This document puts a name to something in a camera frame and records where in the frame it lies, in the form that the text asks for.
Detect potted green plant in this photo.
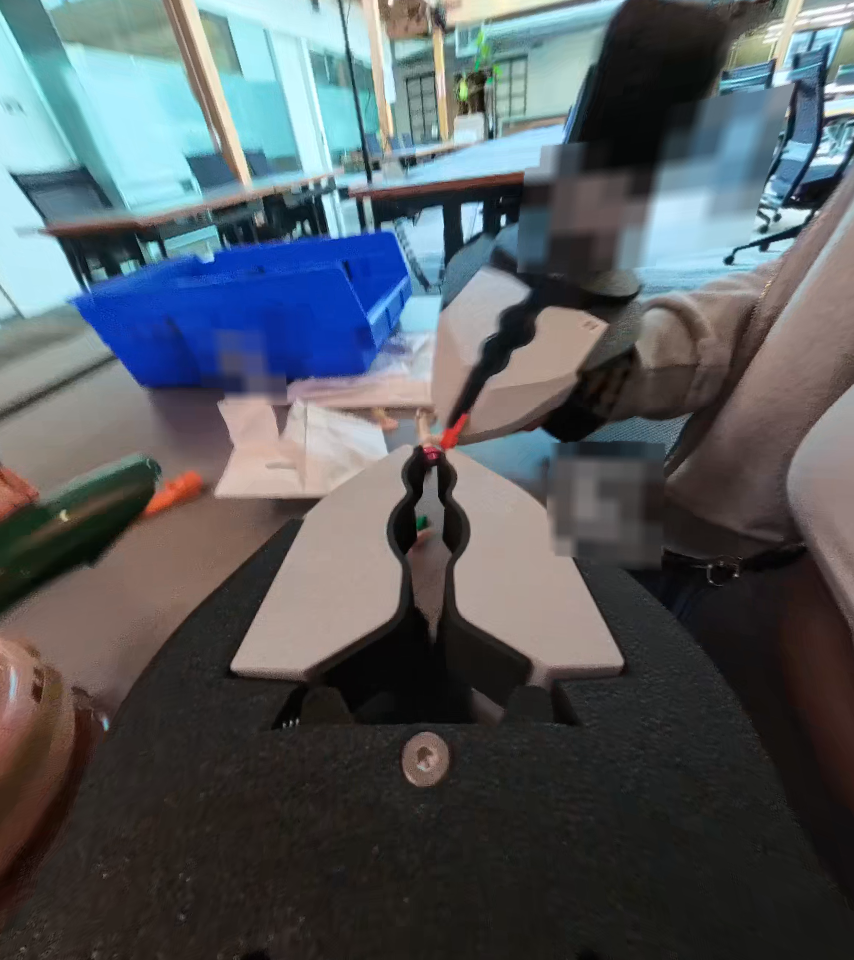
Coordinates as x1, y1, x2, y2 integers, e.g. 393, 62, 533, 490
451, 22, 509, 120

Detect grey desk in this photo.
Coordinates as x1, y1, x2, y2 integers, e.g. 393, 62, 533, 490
0, 296, 686, 721

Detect wooden edged table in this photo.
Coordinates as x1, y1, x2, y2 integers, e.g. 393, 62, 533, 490
40, 171, 341, 290
348, 123, 570, 260

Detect blue plastic bin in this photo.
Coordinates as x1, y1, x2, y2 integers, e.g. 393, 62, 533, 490
70, 231, 414, 391

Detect person's right forearm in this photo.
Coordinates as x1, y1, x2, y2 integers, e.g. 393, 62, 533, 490
614, 255, 803, 451

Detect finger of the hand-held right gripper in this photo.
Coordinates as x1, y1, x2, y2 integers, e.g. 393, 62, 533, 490
430, 266, 531, 429
459, 306, 611, 445

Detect brick orchid plant in pot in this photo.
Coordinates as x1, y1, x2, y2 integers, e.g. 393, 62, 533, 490
0, 453, 164, 930

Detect person's dark trousers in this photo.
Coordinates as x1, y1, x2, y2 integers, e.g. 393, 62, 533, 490
622, 547, 854, 909

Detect person in beige sweater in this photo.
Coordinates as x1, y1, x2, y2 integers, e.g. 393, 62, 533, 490
659, 97, 854, 894

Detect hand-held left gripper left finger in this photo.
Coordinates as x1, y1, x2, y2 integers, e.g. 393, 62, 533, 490
230, 444, 435, 715

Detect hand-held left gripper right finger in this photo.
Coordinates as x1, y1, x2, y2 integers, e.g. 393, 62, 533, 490
436, 448, 627, 721

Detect person's black belt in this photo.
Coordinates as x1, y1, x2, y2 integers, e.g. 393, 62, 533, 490
661, 541, 809, 588

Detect black pole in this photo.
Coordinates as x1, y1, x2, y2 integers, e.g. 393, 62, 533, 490
335, 0, 377, 187

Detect clear plastic bag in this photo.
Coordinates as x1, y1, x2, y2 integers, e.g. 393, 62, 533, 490
213, 397, 392, 501
286, 331, 440, 412

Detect mesh office chair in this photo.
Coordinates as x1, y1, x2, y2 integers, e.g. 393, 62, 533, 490
723, 56, 833, 265
719, 58, 779, 96

